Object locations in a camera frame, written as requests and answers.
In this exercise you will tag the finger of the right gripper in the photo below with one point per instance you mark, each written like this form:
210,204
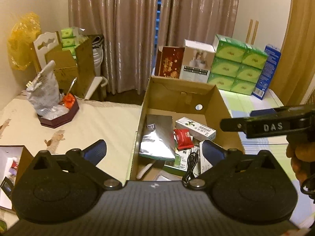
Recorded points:
234,124
280,112

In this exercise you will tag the grey plastic bag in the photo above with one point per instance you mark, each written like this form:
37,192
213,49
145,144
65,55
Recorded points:
44,95

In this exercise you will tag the dark red hexagonal tray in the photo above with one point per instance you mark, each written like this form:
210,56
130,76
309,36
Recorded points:
61,120

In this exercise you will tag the blue milk carton box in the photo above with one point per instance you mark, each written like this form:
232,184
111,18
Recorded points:
263,83

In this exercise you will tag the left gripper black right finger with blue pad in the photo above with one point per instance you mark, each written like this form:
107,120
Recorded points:
226,162

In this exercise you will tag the white wooden chair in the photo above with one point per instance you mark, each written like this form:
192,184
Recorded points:
41,46

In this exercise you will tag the clear plastic tray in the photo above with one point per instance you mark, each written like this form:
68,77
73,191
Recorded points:
167,177

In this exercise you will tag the beige curtains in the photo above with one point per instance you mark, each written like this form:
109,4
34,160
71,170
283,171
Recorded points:
133,28

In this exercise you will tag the white photo product box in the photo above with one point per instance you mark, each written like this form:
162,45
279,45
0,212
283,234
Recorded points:
197,61

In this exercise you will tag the white medicine box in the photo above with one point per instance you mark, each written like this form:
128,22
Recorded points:
204,163

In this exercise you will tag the red gift box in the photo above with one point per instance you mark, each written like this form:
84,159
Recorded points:
169,61

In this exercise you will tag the red snack packet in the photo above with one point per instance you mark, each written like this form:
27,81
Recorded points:
183,139

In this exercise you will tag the white plastic spoon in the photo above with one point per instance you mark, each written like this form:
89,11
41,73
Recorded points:
144,170

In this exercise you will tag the small white green box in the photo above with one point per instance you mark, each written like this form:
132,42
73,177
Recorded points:
198,131

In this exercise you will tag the yellow plastic bag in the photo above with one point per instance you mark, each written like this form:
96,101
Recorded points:
24,32

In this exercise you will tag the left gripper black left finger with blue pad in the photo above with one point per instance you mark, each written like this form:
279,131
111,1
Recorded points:
80,162

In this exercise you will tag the green tissue pack stack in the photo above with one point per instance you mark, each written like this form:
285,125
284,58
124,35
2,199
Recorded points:
237,66

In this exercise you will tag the open box lower left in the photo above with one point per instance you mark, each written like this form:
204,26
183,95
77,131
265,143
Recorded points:
14,161

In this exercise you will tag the cardboard box with tissue packs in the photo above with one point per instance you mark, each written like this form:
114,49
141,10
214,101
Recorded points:
76,72

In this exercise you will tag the person's right hand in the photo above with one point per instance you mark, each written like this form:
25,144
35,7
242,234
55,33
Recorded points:
298,155

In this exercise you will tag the green medicine box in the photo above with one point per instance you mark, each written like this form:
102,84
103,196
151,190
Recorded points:
180,165

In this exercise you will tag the silver foil pouch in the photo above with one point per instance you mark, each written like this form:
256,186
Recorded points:
158,142

